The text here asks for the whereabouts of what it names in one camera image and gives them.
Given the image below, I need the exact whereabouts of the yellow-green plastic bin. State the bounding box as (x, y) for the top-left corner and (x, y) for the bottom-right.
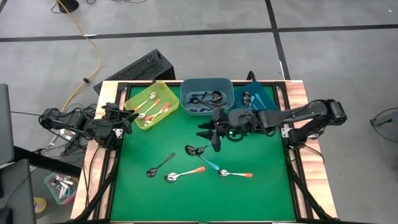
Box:
(123, 80), (180, 131)

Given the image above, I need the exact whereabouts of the black metal rig frame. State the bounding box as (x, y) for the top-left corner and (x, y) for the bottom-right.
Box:
(73, 80), (336, 224)

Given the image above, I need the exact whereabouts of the orange-handled metal spoon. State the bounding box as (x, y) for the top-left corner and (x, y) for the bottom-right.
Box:
(144, 101), (171, 123)
(137, 98), (162, 119)
(132, 91), (157, 112)
(164, 166), (206, 183)
(142, 107), (170, 128)
(217, 169), (254, 179)

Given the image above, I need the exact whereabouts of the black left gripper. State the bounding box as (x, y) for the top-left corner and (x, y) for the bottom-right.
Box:
(101, 104), (139, 135)

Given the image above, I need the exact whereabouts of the grey floor stand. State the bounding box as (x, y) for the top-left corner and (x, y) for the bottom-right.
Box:
(369, 107), (398, 144)

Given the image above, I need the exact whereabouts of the yellow extension cable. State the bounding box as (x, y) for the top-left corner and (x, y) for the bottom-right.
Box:
(55, 0), (103, 108)

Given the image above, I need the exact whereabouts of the black metal spoon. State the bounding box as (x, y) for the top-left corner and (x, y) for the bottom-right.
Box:
(146, 152), (177, 179)
(198, 104), (228, 113)
(188, 92), (208, 113)
(188, 96), (206, 106)
(198, 101), (228, 112)
(188, 96), (223, 105)
(191, 90), (223, 98)

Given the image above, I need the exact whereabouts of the teal basket of small items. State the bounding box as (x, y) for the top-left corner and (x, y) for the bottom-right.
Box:
(43, 172), (79, 206)

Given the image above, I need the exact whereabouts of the blue plastic bin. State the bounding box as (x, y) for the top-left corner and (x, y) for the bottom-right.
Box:
(233, 81), (280, 113)

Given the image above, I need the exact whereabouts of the yellow round disc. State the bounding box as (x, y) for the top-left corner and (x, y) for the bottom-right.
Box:
(33, 197), (48, 215)

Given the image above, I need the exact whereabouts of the black desk bar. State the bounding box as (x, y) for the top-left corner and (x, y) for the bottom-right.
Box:
(12, 145), (82, 179)

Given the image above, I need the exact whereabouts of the grey-blue plastic bin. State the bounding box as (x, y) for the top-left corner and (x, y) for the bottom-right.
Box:
(180, 77), (235, 116)

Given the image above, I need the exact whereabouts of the black round base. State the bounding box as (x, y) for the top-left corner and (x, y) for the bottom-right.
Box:
(57, 0), (80, 14)

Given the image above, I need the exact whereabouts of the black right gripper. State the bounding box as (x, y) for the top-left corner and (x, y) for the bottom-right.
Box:
(196, 108), (259, 153)

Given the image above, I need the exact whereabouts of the dark grey monitor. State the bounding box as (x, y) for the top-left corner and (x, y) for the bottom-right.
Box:
(0, 83), (16, 166)
(0, 158), (37, 224)

